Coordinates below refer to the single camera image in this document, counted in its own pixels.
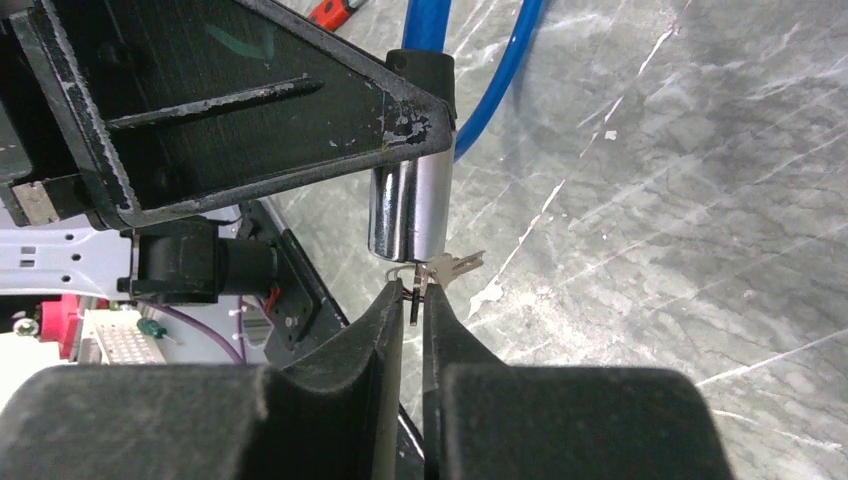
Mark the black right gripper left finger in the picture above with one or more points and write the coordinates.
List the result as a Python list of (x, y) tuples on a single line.
[(330, 415)]

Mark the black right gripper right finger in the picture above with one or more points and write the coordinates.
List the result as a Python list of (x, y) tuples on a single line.
[(486, 419)]

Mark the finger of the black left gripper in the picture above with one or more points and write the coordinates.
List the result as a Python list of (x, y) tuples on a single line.
[(184, 107)]

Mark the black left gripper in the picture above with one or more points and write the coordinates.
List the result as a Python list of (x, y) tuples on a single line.
[(40, 181)]

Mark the blue cable lock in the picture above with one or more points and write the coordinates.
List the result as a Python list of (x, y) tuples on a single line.
[(409, 201)]

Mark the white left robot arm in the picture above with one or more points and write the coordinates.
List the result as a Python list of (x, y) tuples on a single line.
[(184, 261)]

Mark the white perforated basket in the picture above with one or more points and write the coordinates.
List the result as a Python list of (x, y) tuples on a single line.
[(119, 339)]

